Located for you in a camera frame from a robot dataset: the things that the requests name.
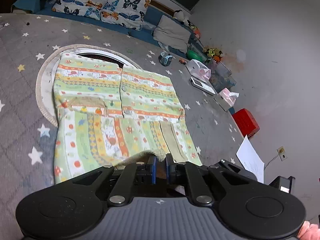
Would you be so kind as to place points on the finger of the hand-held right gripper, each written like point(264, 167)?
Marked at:
point(232, 165)

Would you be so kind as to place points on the pink plush toy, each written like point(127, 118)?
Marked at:
point(196, 31)

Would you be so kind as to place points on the black and white plush toy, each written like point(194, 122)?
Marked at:
point(178, 15)

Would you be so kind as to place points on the blue sofa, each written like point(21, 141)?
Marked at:
point(136, 33)

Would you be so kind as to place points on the grey pillow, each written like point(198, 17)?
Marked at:
point(172, 32)

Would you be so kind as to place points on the white pink tissue bag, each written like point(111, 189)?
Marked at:
point(198, 70)

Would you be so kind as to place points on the brown plush bear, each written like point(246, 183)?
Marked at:
point(218, 57)

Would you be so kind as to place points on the white handheld device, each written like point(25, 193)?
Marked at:
point(202, 86)

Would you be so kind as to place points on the green striped cartoon print garment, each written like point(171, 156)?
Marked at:
point(100, 130)

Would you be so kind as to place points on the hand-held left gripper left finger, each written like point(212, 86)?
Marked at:
point(153, 171)

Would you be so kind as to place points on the small orange toy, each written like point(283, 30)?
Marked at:
point(183, 61)

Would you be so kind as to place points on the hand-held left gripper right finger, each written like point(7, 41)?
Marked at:
point(169, 171)

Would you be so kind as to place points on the pink tissue pack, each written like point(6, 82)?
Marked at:
point(226, 100)

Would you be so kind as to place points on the white paper sheet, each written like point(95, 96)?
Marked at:
point(250, 160)

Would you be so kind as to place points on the red box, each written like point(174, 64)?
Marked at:
point(246, 122)

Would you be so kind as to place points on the wall socket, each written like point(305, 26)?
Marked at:
point(282, 153)

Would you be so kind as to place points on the grey star print tablecloth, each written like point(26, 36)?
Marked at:
point(15, 92)

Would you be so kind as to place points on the black round induction cooktop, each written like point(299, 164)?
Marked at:
point(100, 56)

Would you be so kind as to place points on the small blue cup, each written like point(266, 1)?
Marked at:
point(166, 59)

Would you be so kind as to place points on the clear plastic box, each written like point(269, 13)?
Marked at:
point(222, 76)

